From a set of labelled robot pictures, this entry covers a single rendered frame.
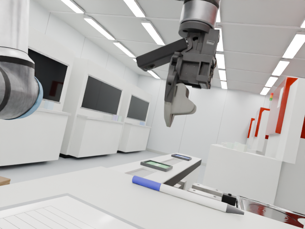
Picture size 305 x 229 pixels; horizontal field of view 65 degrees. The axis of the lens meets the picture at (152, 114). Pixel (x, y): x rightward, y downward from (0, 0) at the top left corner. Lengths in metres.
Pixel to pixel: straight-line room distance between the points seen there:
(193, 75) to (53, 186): 0.33
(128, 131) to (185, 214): 6.57
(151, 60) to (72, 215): 0.38
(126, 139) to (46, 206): 6.64
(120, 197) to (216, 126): 8.24
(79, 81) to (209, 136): 5.07
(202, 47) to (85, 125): 4.44
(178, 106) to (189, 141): 8.09
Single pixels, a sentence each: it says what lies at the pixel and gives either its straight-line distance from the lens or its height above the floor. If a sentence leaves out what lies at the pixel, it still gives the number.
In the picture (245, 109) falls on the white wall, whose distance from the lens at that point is 8.52.
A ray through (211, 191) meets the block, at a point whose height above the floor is 0.91.
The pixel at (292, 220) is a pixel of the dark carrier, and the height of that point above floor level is 0.90.
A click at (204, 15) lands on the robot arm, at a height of 1.27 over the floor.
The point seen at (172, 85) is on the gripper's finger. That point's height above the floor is 1.13.
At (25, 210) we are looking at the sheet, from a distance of 0.20.
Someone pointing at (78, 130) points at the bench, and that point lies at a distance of 4.94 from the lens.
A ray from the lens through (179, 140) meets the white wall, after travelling 8.63.
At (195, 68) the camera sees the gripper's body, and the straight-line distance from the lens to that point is 0.49.
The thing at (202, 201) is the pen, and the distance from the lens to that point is 0.31.
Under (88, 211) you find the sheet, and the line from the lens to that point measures 0.21.
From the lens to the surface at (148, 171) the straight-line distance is 0.47.
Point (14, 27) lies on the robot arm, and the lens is 0.63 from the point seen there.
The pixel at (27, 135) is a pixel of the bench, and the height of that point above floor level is 0.49.
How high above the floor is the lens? 1.05
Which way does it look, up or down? 2 degrees up
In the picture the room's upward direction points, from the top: 12 degrees clockwise
